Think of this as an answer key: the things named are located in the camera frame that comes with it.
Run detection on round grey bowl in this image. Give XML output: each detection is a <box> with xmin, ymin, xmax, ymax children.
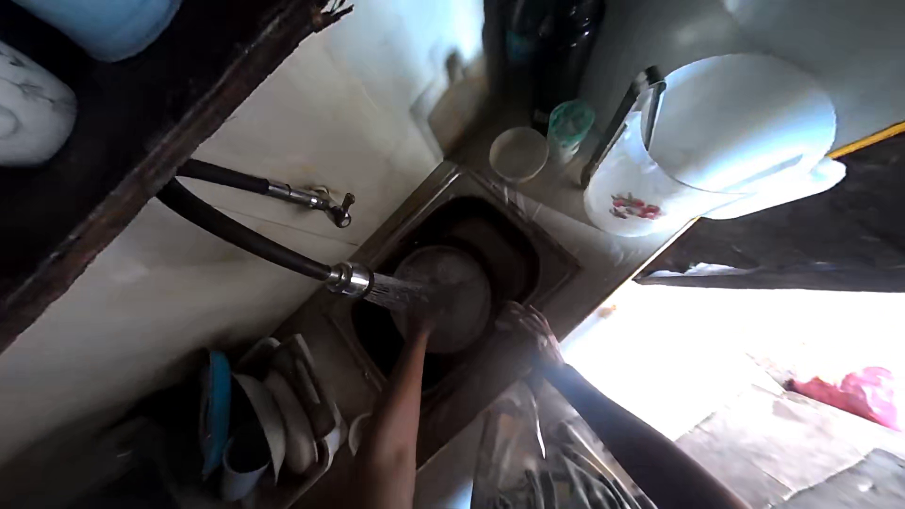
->
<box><xmin>392</xmin><ymin>245</ymin><xmax>492</xmax><ymax>355</ymax></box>

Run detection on rough dark wooden shelf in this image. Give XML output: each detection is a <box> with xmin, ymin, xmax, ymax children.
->
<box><xmin>0</xmin><ymin>0</ymin><xmax>354</xmax><ymax>354</ymax></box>

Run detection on person's right forearm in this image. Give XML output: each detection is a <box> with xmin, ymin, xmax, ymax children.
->
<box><xmin>543</xmin><ymin>362</ymin><xmax>752</xmax><ymax>509</ymax></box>

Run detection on round cream bowl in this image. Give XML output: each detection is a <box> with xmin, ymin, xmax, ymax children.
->
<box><xmin>489</xmin><ymin>126</ymin><xmax>550</xmax><ymax>184</ymax></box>

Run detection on person's right hand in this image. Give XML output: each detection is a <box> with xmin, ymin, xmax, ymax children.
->
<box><xmin>495</xmin><ymin>301</ymin><xmax>565</xmax><ymax>367</ymax></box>

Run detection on dark bottle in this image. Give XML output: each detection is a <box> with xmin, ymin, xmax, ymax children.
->
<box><xmin>534</xmin><ymin>0</ymin><xmax>607</xmax><ymax>131</ymax></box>

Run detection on white tub with red flowers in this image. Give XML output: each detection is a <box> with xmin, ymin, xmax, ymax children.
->
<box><xmin>583</xmin><ymin>54</ymin><xmax>847</xmax><ymax>238</ymax></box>

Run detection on translucent green cup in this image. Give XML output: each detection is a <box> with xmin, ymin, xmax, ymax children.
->
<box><xmin>547</xmin><ymin>99</ymin><xmax>596</xmax><ymax>164</ymax></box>

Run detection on person's body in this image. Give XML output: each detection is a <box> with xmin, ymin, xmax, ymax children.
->
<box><xmin>471</xmin><ymin>375</ymin><xmax>641</xmax><ymax>509</ymax></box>

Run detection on white container with grey pattern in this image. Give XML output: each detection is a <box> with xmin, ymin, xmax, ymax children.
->
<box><xmin>0</xmin><ymin>40</ymin><xmax>78</xmax><ymax>168</ymax></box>

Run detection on black hose with chrome sprayer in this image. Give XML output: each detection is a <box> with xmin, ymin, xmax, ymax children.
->
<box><xmin>156</xmin><ymin>177</ymin><xmax>375</xmax><ymax>298</ymax></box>

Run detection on black pipe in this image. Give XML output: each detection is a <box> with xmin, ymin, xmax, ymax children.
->
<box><xmin>176</xmin><ymin>158</ymin><xmax>271</xmax><ymax>195</ymax></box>

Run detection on person's left forearm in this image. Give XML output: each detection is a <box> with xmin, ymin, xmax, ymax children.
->
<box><xmin>344</xmin><ymin>327</ymin><xmax>429</xmax><ymax>509</ymax></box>

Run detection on metal sink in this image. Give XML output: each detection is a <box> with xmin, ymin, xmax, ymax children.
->
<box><xmin>327</xmin><ymin>161</ymin><xmax>582</xmax><ymax>397</ymax></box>

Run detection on person's left hand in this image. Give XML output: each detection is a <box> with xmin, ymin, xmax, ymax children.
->
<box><xmin>406</xmin><ymin>303</ymin><xmax>437</xmax><ymax>336</ymax></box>

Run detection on light blue container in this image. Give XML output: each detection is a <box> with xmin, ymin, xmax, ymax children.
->
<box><xmin>13</xmin><ymin>0</ymin><xmax>183</xmax><ymax>63</ymax></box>

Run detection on pink plastic bag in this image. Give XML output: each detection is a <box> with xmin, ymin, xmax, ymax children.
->
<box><xmin>786</xmin><ymin>366</ymin><xmax>902</xmax><ymax>432</ymax></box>

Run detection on dark metal tongs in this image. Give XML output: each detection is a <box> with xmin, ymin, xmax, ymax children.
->
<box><xmin>580</xmin><ymin>66</ymin><xmax>667</xmax><ymax>189</ymax></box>

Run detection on stack of dishes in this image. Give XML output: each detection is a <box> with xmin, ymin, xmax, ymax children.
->
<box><xmin>201</xmin><ymin>334</ymin><xmax>348</xmax><ymax>503</ymax></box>

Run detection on chrome tap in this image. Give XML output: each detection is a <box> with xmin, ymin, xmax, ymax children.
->
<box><xmin>269</xmin><ymin>181</ymin><xmax>356</xmax><ymax>229</ymax></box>

